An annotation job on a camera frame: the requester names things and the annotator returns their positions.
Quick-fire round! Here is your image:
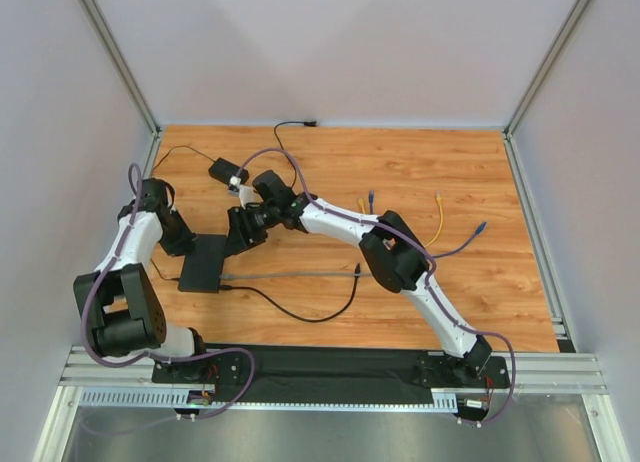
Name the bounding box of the black network switch box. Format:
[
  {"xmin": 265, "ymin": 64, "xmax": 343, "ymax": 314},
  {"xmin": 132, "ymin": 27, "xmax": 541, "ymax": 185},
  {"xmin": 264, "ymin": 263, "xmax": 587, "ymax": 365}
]
[{"xmin": 178, "ymin": 234, "xmax": 226, "ymax": 293}]

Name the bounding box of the yellow ethernet cable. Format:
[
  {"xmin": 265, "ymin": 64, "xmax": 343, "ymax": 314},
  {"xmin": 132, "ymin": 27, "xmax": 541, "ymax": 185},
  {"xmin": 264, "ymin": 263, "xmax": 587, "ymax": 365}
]
[{"xmin": 357, "ymin": 192, "xmax": 447, "ymax": 248}]

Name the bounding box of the blue ethernet cable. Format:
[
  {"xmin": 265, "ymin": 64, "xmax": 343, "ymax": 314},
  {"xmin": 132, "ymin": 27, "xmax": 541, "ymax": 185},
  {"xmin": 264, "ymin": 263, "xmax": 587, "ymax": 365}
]
[{"xmin": 367, "ymin": 189, "xmax": 489, "ymax": 261}]

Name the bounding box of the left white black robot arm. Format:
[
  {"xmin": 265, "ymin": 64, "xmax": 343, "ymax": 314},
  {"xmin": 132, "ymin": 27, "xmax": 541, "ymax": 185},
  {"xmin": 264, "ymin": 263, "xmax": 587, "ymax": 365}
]
[{"xmin": 73, "ymin": 178, "xmax": 206, "ymax": 368}]

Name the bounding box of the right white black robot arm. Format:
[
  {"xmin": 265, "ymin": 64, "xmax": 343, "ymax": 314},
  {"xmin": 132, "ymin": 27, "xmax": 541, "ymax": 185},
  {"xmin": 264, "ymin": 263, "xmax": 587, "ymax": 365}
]
[{"xmin": 225, "ymin": 170, "xmax": 492, "ymax": 377}]

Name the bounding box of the black power adapter brick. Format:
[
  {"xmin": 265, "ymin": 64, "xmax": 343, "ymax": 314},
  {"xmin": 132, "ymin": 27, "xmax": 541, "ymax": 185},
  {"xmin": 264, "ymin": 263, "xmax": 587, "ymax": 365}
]
[{"xmin": 208, "ymin": 158, "xmax": 240, "ymax": 184}]

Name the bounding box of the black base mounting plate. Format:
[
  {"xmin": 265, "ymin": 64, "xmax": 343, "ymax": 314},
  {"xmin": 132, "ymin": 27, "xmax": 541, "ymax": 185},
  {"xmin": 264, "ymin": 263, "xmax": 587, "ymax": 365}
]
[{"xmin": 152, "ymin": 344, "xmax": 511, "ymax": 389}]

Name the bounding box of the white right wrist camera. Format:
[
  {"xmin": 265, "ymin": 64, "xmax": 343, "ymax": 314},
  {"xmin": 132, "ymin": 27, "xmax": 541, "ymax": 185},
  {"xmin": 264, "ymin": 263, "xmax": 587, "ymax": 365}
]
[{"xmin": 228, "ymin": 176, "xmax": 257, "ymax": 208}]

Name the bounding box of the grey ethernet cable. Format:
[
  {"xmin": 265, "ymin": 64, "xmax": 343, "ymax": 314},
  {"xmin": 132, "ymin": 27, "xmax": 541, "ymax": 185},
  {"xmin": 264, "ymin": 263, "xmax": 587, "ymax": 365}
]
[{"xmin": 219, "ymin": 269, "xmax": 376, "ymax": 283}]

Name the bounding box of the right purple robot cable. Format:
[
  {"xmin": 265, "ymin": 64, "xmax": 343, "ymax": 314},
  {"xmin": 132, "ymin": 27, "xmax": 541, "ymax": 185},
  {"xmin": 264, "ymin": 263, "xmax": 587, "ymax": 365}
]
[{"xmin": 234, "ymin": 149, "xmax": 516, "ymax": 429}]

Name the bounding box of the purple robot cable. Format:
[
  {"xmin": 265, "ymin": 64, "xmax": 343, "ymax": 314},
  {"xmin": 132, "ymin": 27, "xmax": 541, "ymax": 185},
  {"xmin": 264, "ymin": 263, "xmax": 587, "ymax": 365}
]
[
  {"xmin": 234, "ymin": 149, "xmax": 516, "ymax": 429},
  {"xmin": 81, "ymin": 162, "xmax": 256, "ymax": 436}
]

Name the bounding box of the black power cord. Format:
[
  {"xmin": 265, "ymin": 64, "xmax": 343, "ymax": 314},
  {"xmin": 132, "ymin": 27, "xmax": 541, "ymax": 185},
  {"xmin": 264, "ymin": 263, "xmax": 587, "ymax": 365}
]
[{"xmin": 149, "ymin": 117, "xmax": 319, "ymax": 283}]

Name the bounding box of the black ethernet cable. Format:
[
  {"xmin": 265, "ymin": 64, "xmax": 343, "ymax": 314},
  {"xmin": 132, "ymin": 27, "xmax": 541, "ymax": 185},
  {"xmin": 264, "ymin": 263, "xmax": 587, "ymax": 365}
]
[{"xmin": 219, "ymin": 262, "xmax": 364, "ymax": 324}]

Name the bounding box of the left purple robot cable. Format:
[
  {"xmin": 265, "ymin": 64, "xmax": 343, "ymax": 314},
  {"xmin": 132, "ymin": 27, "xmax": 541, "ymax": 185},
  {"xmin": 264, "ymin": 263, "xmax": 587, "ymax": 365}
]
[{"xmin": 81, "ymin": 162, "xmax": 256, "ymax": 436}]

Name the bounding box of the grey slotted cable duct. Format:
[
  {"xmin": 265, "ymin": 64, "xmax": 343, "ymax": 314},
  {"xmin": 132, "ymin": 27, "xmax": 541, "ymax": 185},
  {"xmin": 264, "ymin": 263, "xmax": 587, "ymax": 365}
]
[{"xmin": 79, "ymin": 387, "xmax": 489, "ymax": 414}]

